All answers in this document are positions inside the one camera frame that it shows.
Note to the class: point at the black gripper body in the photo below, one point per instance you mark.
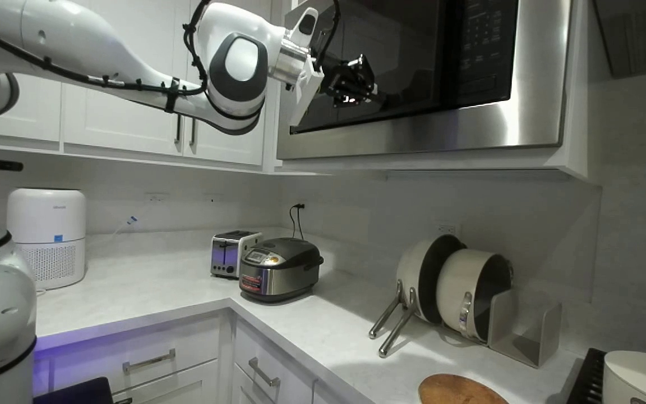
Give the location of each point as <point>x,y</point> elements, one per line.
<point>341,81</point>

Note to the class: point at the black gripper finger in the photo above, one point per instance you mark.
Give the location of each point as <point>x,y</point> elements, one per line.
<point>365,66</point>
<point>367,91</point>

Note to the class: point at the black glass microwave door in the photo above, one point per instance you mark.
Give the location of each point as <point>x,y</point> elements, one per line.
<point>404,68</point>

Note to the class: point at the silver rice cooker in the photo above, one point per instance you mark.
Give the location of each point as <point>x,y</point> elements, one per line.
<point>281,271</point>

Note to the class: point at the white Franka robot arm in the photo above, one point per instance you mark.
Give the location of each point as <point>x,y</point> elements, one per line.
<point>61,38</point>

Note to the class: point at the stainless steel microwave body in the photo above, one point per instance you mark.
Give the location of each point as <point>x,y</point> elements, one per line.
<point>488,126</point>

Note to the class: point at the narrow white upper cabinet door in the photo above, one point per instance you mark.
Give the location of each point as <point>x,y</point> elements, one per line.
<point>229,146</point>

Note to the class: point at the wide white upper cabinet door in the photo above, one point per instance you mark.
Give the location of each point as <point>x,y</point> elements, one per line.
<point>113,126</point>

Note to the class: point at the white toaster with black dots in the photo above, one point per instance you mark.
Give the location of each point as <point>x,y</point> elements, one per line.
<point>226,255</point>

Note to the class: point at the cream deep saucepan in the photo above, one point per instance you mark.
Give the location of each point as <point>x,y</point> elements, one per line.
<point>472,294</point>

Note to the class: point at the metal pan rack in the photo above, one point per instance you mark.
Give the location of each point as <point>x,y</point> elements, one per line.
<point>539,337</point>

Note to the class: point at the white corner upper cabinet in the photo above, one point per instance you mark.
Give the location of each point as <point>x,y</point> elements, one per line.
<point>32,113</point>

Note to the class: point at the round cork trivet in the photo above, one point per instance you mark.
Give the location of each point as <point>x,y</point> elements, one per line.
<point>460,392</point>

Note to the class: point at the white air purifier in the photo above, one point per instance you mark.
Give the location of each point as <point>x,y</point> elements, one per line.
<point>47,238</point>

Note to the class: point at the black gas cooktop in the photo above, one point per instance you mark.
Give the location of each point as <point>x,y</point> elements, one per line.
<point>588,383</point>

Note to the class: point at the long white drawer front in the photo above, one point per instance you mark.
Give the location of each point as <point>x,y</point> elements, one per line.
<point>91,349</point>

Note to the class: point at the dark blue fabric object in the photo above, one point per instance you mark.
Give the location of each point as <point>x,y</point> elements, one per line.
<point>77,393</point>

